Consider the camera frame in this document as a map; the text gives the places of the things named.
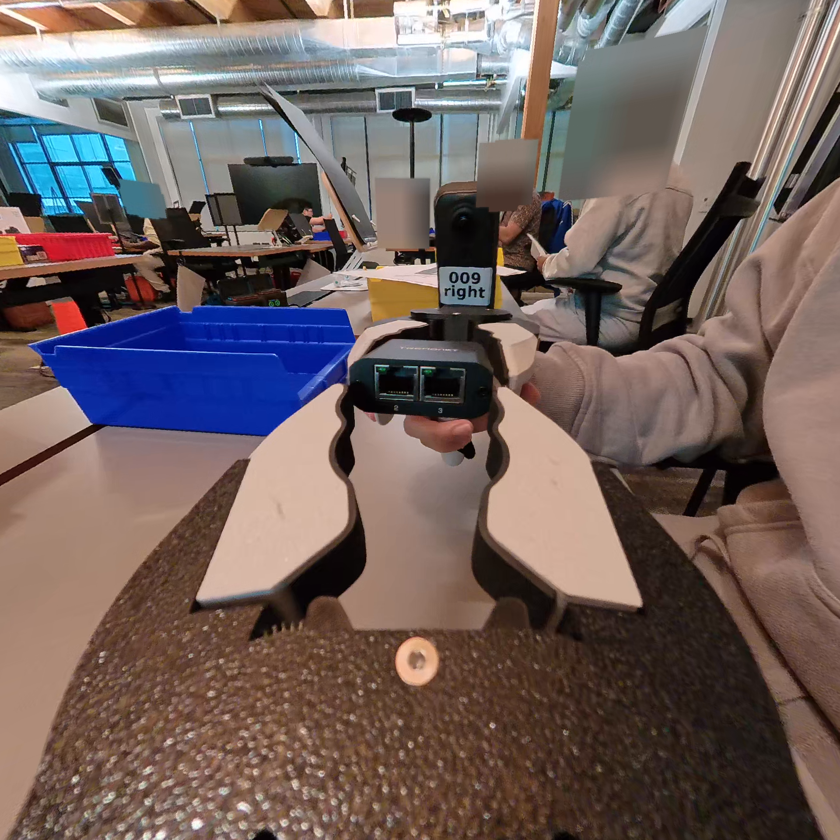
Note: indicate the white papers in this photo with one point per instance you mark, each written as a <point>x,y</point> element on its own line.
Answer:
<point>387,272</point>

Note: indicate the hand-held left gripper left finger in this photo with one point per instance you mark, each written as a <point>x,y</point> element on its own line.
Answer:
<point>282,512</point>

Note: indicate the wooden table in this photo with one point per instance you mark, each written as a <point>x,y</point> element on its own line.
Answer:
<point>65,266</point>

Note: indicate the black floor lamp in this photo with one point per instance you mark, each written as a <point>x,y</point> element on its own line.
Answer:
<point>412,131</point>

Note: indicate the person's right hand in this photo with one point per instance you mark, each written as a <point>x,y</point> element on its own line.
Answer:
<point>439,433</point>

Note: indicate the white desk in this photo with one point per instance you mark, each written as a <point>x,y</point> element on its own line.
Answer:
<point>98,525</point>

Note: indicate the black network switch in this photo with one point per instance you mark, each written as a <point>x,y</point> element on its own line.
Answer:
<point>420,355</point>

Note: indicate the red plastic bin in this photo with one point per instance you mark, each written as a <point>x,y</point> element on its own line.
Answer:
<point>65,244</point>

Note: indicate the blue plastic bin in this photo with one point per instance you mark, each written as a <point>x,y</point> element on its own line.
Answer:
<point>197,380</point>

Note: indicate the person's beige hoodie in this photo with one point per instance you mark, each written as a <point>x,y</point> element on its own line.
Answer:
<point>787,525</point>

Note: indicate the silver air duct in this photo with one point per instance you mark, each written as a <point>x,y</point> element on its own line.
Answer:
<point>229,56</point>

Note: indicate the black monitor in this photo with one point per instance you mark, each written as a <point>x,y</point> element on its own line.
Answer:
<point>272,190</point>

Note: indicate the metal poles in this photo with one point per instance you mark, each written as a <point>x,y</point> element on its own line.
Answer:
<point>774,131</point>

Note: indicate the wooden post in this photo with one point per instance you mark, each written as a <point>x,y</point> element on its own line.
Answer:
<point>539,65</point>

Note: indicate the tilted grey panel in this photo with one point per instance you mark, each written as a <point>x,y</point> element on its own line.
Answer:
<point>328,164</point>

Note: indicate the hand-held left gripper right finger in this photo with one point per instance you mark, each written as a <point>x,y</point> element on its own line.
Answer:
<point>558,518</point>

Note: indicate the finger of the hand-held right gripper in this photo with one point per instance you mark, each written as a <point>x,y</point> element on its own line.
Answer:
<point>384,331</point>
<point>523,354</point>

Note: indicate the black office chair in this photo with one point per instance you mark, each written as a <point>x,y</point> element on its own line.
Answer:
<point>702,262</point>

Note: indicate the yellow plastic bin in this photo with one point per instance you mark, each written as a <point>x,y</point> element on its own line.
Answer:
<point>400,302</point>

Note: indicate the person's right forearm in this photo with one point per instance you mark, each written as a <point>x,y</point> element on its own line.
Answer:
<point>656,394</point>

